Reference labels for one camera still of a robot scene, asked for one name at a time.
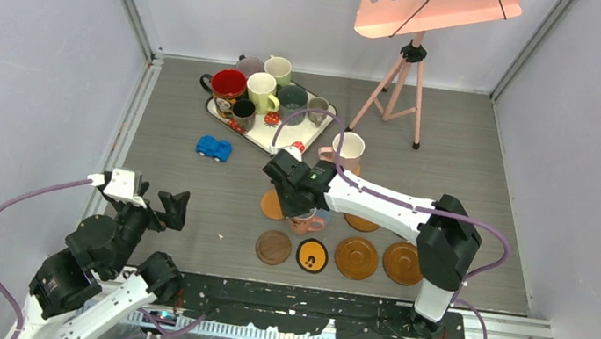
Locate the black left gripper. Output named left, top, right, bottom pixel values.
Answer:
left=105, top=177, right=191, bottom=283

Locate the plain orange round coaster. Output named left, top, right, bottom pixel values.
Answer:
left=260, top=189, right=286, bottom=220

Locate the pink handled floral mug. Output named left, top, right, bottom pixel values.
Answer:
left=287, top=208, right=328, bottom=236

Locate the dark brown wooden coaster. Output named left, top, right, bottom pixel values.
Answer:
left=255, top=230, right=293, bottom=266

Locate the glossy brown grooved wooden coaster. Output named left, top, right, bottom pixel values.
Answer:
left=382, top=242, right=423, bottom=286

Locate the blue smiley foam coaster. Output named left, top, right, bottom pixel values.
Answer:
left=315, top=209, right=331, bottom=227

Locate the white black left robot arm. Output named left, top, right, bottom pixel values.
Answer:
left=6, top=181, right=191, bottom=339

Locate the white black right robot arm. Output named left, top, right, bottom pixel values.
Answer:
left=263, top=148, right=482, bottom=338

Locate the orange black-rimmed coaster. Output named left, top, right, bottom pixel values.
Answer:
left=295, top=238, right=329, bottom=274

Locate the white serving tray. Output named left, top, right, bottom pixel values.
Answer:
left=205, top=97, right=332, bottom=154

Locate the blue toy car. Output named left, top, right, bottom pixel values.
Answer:
left=195, top=135, right=233, bottom=162

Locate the grey small mug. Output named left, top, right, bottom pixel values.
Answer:
left=307, top=97, right=330, bottom=127

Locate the dark teal mug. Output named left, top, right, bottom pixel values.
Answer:
left=277, top=84, right=309, bottom=126

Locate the black small mug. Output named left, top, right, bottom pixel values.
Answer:
left=232, top=99, right=256, bottom=132

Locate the cream white mug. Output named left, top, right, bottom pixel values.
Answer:
left=247, top=72, right=280, bottom=115

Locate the pale green mug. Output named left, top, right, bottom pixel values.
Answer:
left=264, top=55, right=293, bottom=86

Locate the red black mug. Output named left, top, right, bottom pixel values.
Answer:
left=199, top=69, right=248, bottom=119

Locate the mauve mug at back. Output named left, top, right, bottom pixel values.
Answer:
left=235, top=54, right=264, bottom=78

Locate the pink music stand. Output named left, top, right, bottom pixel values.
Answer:
left=346, top=0, right=522, bottom=150

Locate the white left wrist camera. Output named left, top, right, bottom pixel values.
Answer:
left=86, top=168, right=148, bottom=209

